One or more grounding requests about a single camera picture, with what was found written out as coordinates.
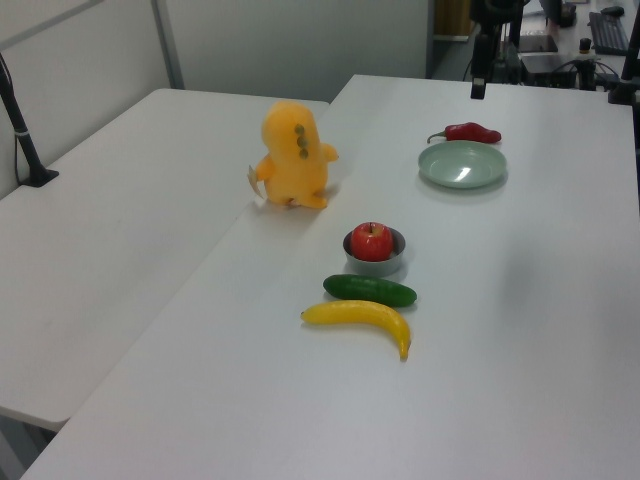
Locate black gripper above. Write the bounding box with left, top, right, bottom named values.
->
left=470, top=27, right=503, bottom=100

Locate red apple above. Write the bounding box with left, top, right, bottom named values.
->
left=349, top=221, right=394, bottom=263

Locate red chili pepper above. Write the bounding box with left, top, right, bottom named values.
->
left=426, top=122, right=502, bottom=145

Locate yellow cabinet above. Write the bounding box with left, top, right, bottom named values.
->
left=432, top=0, right=472, bottom=37

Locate pale green plate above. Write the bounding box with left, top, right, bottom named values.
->
left=417, top=139, right=509, bottom=191

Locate black equipment box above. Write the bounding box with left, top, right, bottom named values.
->
left=518, top=51, right=601, bottom=90

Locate black keyboard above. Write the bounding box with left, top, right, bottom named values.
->
left=587, top=11, right=631, bottom=56

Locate black clamp stand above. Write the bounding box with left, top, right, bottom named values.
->
left=606, top=0, right=640, bottom=107

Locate orange plush toy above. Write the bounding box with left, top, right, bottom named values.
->
left=246, top=100, right=340, bottom=211

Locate small grey bowl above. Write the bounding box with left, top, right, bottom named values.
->
left=342, top=225, right=407, bottom=278

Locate green cucumber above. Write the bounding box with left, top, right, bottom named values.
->
left=322, top=273, right=418, bottom=308

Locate yellow banana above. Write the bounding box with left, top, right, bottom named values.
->
left=300, top=299, right=413, bottom=362

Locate black pole with foot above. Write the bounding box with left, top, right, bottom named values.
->
left=0, top=51, right=60, bottom=189

